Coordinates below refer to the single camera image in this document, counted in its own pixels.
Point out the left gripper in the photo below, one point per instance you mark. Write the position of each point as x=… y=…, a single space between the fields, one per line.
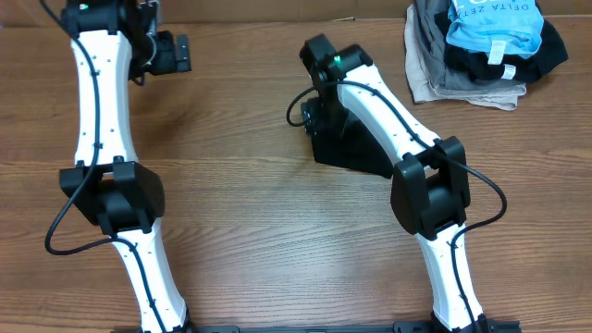
x=169 y=62

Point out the grey folded garment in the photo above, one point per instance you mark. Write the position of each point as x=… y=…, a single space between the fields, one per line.
x=429 y=42

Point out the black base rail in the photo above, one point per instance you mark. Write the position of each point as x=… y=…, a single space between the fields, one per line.
x=490 y=325

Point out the light blue folded shirt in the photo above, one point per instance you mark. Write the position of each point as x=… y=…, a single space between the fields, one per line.
x=496 y=27

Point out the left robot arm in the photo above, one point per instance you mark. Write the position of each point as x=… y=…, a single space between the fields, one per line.
x=116 y=43

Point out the black folded garment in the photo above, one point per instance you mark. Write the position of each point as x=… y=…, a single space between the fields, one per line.
x=480 y=66

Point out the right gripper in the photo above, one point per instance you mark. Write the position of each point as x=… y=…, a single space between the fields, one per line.
x=314 y=119

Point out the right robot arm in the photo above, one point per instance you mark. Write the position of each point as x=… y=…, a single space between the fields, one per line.
x=430 y=186

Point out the beige folded garment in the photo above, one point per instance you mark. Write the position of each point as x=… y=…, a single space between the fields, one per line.
x=422 y=93

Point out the black t-shirt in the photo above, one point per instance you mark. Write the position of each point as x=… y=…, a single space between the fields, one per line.
x=342 y=140

